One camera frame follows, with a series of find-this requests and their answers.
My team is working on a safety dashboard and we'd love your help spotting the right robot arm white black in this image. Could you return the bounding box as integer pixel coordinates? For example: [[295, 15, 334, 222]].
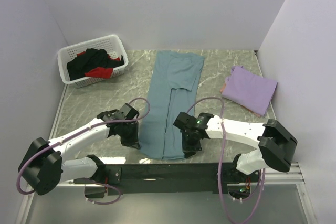
[[173, 112, 298, 184]]

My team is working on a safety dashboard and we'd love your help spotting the red t shirt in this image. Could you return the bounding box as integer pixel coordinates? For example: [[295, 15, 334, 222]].
[[76, 52, 124, 79]]

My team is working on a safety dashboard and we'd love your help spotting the black t shirt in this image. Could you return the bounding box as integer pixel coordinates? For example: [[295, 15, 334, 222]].
[[66, 48, 127, 81]]

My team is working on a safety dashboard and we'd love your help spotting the aluminium frame rail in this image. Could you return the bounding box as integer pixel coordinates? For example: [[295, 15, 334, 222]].
[[15, 163, 316, 224]]

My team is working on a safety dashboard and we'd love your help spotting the folded purple t shirt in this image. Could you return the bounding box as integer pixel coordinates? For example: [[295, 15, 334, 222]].
[[222, 65, 278, 116]]

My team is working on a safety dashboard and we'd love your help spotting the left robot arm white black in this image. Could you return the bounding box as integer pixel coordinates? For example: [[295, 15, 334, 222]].
[[18, 103, 140, 195]]

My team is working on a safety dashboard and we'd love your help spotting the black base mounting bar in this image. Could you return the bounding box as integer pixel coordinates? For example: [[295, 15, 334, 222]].
[[73, 163, 253, 199]]

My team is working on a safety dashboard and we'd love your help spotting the folded orange t shirt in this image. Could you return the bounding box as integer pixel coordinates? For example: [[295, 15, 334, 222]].
[[220, 83, 226, 93]]

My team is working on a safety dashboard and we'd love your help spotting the white plastic laundry basket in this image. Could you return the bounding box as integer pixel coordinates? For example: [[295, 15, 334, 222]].
[[58, 35, 129, 88]]

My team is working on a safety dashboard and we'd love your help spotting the blue t shirt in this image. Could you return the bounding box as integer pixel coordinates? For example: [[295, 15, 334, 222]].
[[139, 51, 204, 159]]

